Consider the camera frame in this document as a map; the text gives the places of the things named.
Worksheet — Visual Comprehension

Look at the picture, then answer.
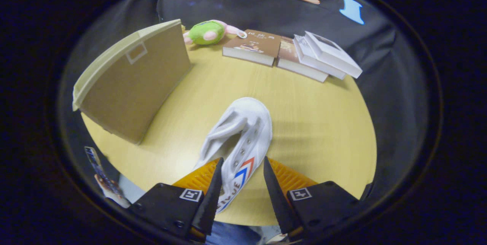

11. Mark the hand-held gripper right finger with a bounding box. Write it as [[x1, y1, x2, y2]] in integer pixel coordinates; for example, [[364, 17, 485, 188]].
[[263, 156, 360, 242]]

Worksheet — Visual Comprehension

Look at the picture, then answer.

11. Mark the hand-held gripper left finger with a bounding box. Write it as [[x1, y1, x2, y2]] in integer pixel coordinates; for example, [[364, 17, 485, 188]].
[[129, 157, 224, 242]]

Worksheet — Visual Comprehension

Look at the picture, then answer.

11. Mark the green pink plush toy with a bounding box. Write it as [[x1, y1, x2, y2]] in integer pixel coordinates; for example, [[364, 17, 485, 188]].
[[183, 20, 247, 46]]

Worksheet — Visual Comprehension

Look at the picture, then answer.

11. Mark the white book with dark picture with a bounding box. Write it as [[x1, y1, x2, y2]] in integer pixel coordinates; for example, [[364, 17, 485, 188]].
[[304, 31, 363, 79]]

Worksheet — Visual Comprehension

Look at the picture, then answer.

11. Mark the person's leg in jeans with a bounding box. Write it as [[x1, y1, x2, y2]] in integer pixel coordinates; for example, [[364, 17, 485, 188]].
[[205, 221, 267, 245]]

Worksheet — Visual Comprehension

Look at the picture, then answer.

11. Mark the beige fabric storage box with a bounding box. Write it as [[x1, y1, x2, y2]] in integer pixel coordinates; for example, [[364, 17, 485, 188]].
[[72, 19, 192, 145]]

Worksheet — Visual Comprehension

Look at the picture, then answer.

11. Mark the white canvas shoe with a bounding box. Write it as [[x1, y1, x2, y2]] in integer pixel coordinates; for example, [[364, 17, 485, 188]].
[[192, 97, 273, 214]]

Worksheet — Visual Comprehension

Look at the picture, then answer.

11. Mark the dark patterned object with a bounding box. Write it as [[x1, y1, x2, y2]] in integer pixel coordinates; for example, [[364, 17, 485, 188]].
[[84, 146, 132, 208]]

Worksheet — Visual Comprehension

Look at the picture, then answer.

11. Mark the black backdrop cloth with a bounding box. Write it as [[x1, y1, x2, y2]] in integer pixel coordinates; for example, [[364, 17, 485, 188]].
[[63, 0, 430, 200]]

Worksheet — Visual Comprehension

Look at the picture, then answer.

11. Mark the tan brown thick book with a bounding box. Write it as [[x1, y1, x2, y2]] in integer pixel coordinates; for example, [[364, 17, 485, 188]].
[[277, 36, 329, 83]]

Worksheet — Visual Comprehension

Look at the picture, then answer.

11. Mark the white patterned book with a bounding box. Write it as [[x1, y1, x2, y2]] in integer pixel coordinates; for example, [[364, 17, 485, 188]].
[[293, 34, 347, 80]]

